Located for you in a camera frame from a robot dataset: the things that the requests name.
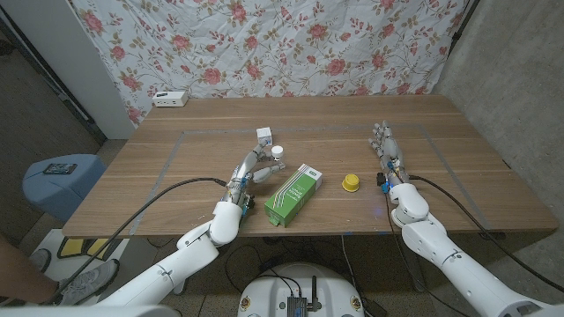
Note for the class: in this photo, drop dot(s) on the blue-grey round stool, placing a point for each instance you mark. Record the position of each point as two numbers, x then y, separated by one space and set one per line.
61 193

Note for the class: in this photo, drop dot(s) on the white power strip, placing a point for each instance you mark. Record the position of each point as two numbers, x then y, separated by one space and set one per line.
170 99

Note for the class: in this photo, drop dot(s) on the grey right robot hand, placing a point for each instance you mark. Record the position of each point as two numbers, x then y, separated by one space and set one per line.
390 149

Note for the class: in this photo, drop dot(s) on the clear medicine bottle white cap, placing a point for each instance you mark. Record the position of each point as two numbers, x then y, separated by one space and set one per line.
277 152

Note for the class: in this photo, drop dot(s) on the small white cube box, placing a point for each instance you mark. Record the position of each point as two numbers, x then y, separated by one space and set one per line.
264 135

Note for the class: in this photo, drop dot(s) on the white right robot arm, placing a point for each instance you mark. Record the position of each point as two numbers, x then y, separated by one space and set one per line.
445 246

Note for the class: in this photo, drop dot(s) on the grey sneaker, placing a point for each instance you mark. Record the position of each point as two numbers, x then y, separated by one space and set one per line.
42 260
88 279

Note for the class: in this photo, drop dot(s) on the yellow lid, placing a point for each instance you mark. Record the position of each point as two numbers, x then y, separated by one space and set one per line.
351 183

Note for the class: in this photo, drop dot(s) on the floral backdrop cloth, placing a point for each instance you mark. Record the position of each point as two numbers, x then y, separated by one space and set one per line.
264 44

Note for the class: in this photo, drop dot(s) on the yellow black floor pedal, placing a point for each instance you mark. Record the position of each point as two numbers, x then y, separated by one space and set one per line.
72 248

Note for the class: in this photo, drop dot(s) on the black phone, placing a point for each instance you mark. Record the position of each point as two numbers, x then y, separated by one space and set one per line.
60 168

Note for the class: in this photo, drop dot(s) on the white metal table leg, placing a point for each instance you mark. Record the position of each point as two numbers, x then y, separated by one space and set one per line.
180 289
412 264

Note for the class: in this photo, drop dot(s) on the green medicine box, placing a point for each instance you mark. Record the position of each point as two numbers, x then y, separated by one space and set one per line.
291 198

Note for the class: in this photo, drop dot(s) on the black backdrop stand pole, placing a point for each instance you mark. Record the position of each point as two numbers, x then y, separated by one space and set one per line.
462 26

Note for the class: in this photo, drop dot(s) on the person's leg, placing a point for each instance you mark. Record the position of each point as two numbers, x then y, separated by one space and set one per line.
22 273

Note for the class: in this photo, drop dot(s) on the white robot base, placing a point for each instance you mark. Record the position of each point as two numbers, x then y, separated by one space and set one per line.
264 290

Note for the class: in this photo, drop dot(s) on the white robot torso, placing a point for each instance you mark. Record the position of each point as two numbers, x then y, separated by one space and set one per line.
88 311

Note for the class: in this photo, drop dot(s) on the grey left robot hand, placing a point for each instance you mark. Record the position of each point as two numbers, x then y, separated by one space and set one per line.
247 169

